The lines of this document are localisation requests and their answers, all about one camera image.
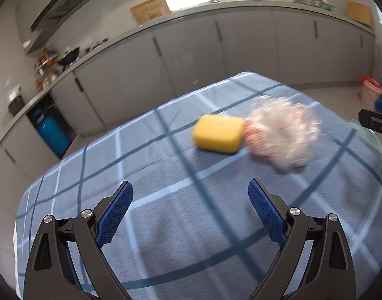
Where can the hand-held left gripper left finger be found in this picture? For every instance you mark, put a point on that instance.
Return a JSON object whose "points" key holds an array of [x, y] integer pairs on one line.
{"points": [[114, 215]]}

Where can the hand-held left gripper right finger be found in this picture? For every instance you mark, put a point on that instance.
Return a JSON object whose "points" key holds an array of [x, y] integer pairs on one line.
{"points": [[269, 212]]}

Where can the clear plastic bag red print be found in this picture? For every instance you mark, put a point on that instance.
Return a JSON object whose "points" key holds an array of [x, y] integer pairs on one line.
{"points": [[281, 131]]}

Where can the yellow sponge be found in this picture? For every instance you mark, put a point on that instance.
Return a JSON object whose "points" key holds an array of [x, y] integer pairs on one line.
{"points": [[217, 134]]}

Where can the white bucket red rim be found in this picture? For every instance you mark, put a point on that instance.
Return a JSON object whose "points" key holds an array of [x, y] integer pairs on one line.
{"points": [[367, 92]]}

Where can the blue checked tablecloth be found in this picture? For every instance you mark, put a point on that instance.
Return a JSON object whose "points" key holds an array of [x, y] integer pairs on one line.
{"points": [[178, 193]]}

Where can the wooden cutting board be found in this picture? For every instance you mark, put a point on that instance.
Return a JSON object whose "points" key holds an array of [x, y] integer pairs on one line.
{"points": [[150, 9], [359, 13]]}

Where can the blue gas cylinder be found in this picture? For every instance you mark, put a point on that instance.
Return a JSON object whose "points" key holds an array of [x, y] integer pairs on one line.
{"points": [[50, 134]]}

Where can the teal plastic basket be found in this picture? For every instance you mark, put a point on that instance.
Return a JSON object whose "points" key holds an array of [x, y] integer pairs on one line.
{"points": [[327, 3]]}

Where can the metal colander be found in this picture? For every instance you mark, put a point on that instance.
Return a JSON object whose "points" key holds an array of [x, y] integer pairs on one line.
{"points": [[305, 0]]}

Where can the group of condiment bottles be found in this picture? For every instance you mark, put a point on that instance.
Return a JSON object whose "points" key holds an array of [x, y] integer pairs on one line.
{"points": [[45, 79]]}

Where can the black wok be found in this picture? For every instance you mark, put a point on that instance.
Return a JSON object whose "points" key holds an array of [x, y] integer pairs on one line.
{"points": [[69, 57]]}

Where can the spice rack with jars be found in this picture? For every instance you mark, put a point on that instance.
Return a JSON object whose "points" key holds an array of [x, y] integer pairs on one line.
{"points": [[48, 57]]}

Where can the grey kitchen base cabinets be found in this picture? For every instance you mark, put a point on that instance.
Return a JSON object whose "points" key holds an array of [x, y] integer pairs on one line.
{"points": [[194, 47]]}

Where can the black range hood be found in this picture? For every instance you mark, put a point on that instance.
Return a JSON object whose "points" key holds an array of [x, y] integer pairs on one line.
{"points": [[63, 3]]}

